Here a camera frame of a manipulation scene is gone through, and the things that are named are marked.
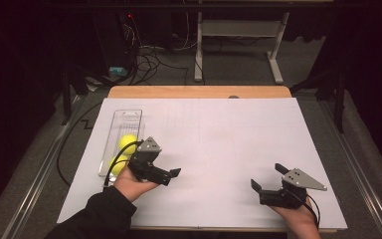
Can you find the aluminium floor rail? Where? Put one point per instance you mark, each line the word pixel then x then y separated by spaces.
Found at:
pixel 36 179
pixel 361 179

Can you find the white metal desk frame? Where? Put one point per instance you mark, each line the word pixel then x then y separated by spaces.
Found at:
pixel 242 28

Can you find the person's right hand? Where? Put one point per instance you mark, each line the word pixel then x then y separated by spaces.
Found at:
pixel 300 224

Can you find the black computer tower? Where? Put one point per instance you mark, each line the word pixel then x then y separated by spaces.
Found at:
pixel 112 40

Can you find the person's left hand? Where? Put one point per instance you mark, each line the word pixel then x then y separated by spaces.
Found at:
pixel 131 187

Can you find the black metal stand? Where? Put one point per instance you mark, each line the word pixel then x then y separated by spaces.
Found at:
pixel 66 99
pixel 340 99

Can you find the yellow tennis ball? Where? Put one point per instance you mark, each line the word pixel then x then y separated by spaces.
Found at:
pixel 127 141
pixel 119 166

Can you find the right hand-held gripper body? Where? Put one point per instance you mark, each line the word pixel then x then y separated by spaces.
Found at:
pixel 288 198

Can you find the clear plastic container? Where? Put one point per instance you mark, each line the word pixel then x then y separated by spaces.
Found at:
pixel 127 122

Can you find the teal small box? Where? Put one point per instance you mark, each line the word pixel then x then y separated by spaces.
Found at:
pixel 117 70

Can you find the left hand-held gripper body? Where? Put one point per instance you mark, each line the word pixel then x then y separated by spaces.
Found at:
pixel 147 169

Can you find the white board mat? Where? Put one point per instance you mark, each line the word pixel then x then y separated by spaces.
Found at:
pixel 229 139

